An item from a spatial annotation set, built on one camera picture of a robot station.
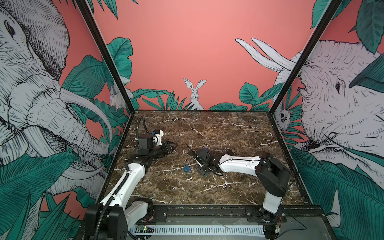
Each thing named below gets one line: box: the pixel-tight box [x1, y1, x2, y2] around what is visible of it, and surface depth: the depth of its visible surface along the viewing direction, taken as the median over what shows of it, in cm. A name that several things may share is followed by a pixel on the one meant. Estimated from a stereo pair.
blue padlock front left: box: [183, 165, 192, 173], surface depth 92 cm
